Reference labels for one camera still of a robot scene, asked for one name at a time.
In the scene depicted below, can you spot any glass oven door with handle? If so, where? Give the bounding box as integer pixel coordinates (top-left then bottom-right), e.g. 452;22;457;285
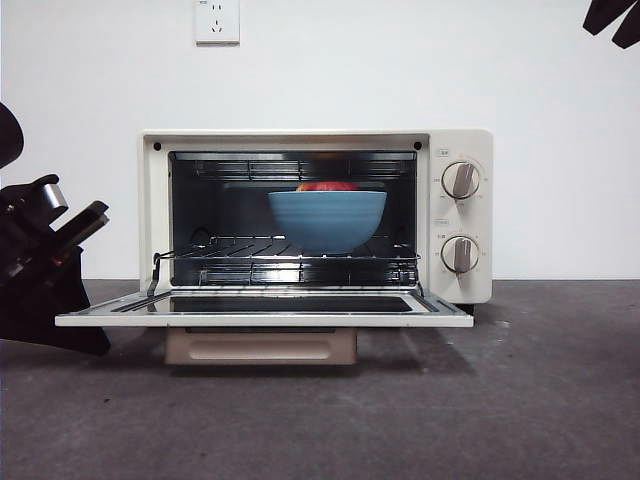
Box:
54;288;475;367

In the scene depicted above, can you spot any blue ribbed bowl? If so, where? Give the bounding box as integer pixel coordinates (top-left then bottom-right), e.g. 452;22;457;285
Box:
267;189;389;255

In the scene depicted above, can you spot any red yellow apple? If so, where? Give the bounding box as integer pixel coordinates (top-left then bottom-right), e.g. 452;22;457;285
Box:
295;180;362;194

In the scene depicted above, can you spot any cream Toshiba toaster oven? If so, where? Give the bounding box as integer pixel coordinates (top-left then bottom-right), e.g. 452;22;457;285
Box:
138;128;494;316

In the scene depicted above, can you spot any cream temperature knob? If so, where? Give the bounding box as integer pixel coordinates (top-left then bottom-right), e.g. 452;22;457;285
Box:
441;160;482;201

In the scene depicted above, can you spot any cream timer knob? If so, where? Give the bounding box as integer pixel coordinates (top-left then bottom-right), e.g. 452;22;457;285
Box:
440;235;480;275

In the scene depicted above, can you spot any metal wire oven rack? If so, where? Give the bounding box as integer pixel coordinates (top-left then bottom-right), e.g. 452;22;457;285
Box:
152;235;423;262

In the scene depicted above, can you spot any white wall socket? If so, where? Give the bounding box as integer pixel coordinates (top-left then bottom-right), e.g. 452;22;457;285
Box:
194;0;241;47

